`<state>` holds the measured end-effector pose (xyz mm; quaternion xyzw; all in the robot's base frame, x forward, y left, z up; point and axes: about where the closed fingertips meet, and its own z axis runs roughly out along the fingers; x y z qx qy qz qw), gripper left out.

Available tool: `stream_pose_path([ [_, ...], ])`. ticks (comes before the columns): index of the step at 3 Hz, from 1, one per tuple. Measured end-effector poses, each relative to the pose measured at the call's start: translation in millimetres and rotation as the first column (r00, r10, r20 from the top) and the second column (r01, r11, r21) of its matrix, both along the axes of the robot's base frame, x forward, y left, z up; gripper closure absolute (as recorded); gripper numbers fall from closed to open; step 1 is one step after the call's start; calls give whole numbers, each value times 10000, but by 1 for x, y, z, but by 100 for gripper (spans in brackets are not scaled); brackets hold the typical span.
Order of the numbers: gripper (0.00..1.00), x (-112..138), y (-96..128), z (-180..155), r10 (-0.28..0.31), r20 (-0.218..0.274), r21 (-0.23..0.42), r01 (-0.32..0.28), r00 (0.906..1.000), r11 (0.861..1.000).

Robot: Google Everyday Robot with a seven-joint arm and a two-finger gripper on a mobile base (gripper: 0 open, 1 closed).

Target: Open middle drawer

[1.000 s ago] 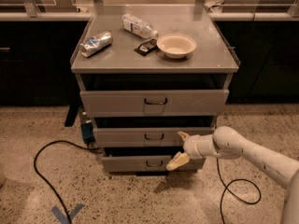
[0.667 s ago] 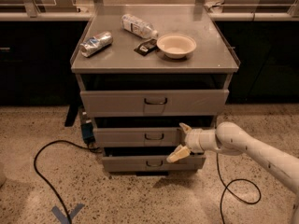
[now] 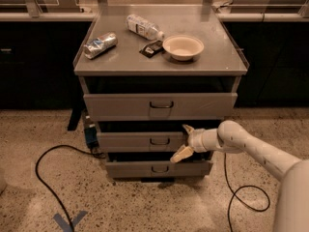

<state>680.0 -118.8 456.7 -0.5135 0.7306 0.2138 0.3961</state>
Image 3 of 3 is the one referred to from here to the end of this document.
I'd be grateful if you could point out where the grey top drawer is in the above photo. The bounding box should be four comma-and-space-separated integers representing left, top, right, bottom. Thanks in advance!
84, 93, 238, 121

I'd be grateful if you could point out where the white counter rail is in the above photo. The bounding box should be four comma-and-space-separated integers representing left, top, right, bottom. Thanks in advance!
0, 13, 309, 22

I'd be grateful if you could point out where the grey drawer cabinet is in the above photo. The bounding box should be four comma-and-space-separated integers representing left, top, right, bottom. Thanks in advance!
74, 5, 247, 163

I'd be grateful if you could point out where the black floor cable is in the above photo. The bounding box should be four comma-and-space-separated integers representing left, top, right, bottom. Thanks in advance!
34, 144, 106, 232
223, 152, 271, 232

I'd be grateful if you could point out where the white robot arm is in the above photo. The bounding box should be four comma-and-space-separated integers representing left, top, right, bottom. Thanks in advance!
170, 120, 309, 232

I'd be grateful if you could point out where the white bowl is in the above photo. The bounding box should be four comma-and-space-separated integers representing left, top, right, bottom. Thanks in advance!
162, 35, 204, 61

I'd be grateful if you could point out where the crushed silver can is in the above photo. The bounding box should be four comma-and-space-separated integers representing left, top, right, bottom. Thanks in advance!
83, 32, 118, 59

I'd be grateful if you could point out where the blue power box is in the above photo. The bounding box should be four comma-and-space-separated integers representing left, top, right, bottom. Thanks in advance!
84, 125, 98, 149

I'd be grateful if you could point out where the blue tape floor mark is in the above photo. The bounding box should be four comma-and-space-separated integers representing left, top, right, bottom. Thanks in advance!
52, 210, 89, 232

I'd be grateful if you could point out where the black floor cable left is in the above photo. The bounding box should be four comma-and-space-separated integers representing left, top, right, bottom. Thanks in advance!
34, 144, 106, 232

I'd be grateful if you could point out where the clear plastic water bottle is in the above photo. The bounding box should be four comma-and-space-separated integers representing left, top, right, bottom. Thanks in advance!
126, 14, 164, 41

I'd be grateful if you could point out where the black snack packet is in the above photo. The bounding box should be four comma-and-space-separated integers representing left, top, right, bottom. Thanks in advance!
140, 41, 163, 58

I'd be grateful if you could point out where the black floor cable right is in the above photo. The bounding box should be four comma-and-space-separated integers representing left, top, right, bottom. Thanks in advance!
223, 152, 271, 232

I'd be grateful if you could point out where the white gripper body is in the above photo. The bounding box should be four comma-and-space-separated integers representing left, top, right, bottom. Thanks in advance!
187, 129, 222, 153

